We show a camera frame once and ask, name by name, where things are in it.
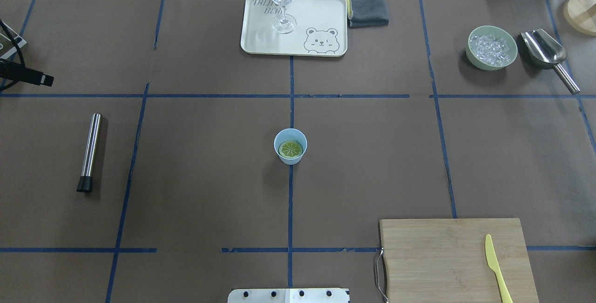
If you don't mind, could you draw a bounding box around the black metal muddler stick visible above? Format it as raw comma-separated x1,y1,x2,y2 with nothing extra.
76,114,102,193

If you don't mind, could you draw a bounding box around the light blue plastic cup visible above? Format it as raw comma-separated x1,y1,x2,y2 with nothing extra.
274,128,307,165

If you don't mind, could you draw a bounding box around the cream plastic tray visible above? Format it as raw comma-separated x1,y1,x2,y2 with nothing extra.
240,0,348,57

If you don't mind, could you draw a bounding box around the dark grey folded cloth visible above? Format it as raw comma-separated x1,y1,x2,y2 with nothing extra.
348,0,390,28

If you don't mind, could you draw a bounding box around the bamboo cutting board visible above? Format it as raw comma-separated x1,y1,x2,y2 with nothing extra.
379,218,539,303

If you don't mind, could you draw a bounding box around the green bowl with ice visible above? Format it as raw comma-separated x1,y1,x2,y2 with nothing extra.
466,26,519,71

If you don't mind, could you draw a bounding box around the yellow plastic knife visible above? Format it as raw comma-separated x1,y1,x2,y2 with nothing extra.
484,234,513,303

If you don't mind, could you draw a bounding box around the metal ice scoop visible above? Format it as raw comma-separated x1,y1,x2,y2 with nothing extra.
520,29,581,95

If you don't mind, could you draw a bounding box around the wooden mug tree stand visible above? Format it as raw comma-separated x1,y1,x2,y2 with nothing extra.
563,0,596,37

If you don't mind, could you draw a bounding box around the white wire cup rack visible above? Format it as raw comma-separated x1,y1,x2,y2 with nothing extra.
0,24,27,59

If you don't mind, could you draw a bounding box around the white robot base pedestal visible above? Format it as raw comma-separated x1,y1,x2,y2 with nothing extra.
227,288,351,303

